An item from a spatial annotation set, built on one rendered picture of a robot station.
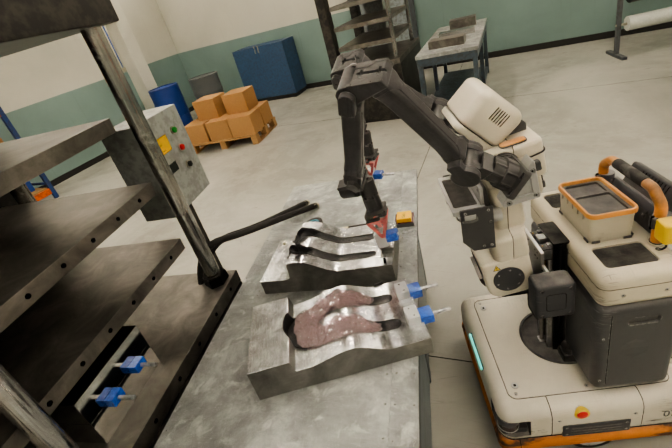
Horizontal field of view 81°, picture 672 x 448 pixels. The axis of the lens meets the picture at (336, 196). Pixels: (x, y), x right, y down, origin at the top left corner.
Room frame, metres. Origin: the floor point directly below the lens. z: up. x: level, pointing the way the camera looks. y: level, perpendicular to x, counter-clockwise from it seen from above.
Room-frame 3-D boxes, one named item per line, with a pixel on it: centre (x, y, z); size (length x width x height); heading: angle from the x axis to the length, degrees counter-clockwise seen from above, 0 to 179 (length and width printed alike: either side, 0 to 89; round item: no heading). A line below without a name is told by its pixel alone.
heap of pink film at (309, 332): (0.88, 0.10, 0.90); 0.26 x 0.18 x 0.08; 90
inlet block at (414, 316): (0.83, -0.16, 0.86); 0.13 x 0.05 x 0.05; 90
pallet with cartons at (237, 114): (6.32, 1.31, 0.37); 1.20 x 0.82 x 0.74; 69
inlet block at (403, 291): (0.94, -0.16, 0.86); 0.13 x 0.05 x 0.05; 90
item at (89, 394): (0.96, 1.01, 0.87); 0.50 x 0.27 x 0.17; 73
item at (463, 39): (5.37, -2.10, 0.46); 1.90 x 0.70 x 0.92; 151
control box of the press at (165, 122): (1.66, 0.68, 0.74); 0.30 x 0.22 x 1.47; 163
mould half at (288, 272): (1.24, 0.08, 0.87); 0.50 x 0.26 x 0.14; 73
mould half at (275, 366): (0.88, 0.11, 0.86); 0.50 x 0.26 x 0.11; 90
